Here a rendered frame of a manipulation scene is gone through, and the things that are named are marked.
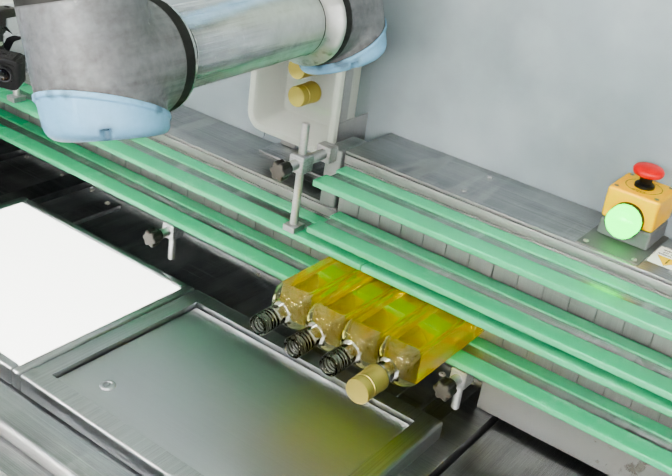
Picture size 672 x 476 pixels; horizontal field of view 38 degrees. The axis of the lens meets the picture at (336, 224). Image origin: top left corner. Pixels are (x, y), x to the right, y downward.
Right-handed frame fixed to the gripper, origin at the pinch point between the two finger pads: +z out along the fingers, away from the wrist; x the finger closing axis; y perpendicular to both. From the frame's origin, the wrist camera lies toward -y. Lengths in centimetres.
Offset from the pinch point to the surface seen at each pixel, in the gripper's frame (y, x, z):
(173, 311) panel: -26.6, 37.3, 0.6
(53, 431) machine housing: -36, 34, -29
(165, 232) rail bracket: -15.8, 32.4, 9.0
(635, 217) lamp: -81, 1, 26
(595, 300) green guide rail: -83, 7, 13
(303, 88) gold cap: -24.5, 8.9, 29.0
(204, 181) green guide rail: -18.6, 23.4, 14.3
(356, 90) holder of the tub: -33.0, 6.2, 31.0
